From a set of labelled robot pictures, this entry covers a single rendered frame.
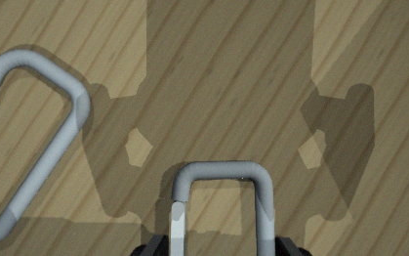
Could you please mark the grey carabiner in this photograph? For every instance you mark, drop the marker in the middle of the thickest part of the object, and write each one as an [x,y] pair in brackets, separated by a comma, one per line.
[54,151]
[215,170]

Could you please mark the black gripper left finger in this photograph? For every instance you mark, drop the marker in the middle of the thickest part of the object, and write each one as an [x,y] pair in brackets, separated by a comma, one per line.
[157,246]

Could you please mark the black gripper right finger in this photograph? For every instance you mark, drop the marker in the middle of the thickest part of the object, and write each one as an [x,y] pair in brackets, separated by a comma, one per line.
[284,246]

